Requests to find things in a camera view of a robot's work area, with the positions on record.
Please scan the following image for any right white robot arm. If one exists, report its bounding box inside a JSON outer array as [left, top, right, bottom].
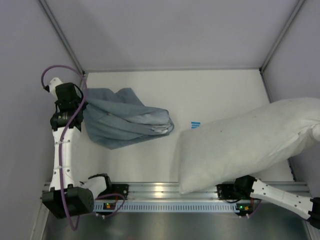
[[233, 124, 320, 229]]

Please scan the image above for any left aluminium frame post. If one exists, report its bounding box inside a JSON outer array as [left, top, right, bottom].
[[36, 0, 86, 93]]

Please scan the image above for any slotted grey cable duct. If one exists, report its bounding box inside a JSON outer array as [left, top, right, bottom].
[[93, 201, 253, 213]]

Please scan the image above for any blue pillowcase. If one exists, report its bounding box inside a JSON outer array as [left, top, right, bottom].
[[83, 88, 175, 150]]

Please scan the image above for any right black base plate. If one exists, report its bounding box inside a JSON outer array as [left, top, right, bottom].
[[216, 183, 250, 204]]

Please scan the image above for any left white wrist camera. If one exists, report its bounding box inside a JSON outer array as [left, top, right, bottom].
[[44, 77, 63, 100]]

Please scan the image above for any white pillow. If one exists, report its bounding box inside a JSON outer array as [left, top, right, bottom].
[[178, 97, 320, 194]]

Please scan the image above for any aluminium frame post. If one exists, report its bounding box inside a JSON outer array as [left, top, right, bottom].
[[36, 0, 86, 93], [258, 0, 308, 75]]

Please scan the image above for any right aluminium frame post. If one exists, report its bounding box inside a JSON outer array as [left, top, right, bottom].
[[258, 0, 308, 75]]

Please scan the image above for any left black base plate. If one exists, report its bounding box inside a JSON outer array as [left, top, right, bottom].
[[106, 183, 129, 200]]

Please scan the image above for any aluminium mounting rail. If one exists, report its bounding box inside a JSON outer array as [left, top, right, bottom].
[[39, 181, 311, 201]]

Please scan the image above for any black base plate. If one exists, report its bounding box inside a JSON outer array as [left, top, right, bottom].
[[216, 183, 250, 204], [106, 183, 129, 200]]

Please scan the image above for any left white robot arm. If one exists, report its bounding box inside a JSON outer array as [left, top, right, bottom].
[[41, 77, 111, 219]]

